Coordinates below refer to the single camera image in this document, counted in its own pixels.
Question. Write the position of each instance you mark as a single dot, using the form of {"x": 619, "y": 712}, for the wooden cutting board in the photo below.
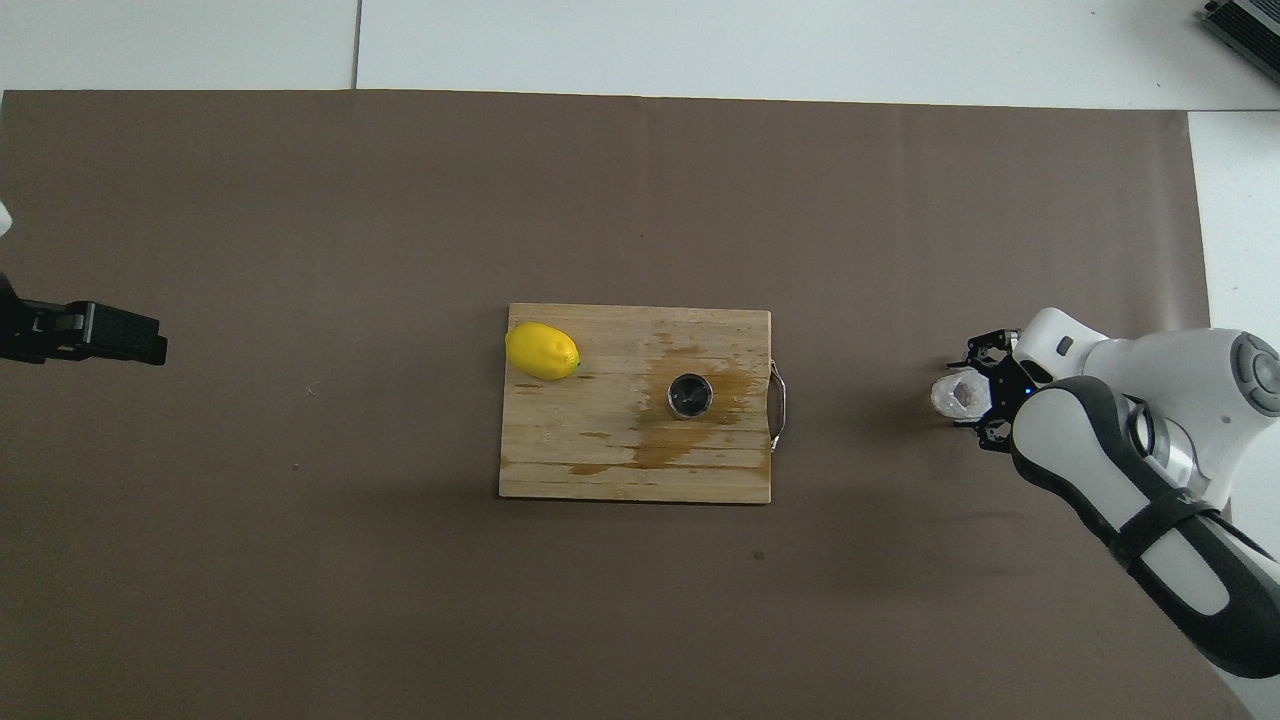
{"x": 600, "y": 450}

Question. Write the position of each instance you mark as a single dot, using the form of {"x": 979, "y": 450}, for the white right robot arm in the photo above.
{"x": 1170, "y": 400}

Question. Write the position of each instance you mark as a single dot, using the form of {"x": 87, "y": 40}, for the metal jigger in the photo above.
{"x": 689, "y": 396}

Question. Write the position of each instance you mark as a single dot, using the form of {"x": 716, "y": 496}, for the clear textured cup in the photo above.
{"x": 955, "y": 395}

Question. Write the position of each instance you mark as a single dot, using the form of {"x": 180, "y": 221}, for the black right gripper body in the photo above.
{"x": 1005, "y": 388}

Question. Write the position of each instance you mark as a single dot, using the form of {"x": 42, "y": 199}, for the brown paper table mat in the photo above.
{"x": 700, "y": 200}

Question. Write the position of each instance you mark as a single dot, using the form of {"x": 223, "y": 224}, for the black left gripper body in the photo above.
{"x": 35, "y": 328}

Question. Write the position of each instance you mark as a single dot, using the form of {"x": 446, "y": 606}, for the grey metal device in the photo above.
{"x": 1250, "y": 25}

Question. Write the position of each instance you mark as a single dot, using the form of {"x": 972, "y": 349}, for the yellow lemon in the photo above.
{"x": 542, "y": 351}

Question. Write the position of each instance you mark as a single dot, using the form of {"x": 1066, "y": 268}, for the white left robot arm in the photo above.
{"x": 5, "y": 220}

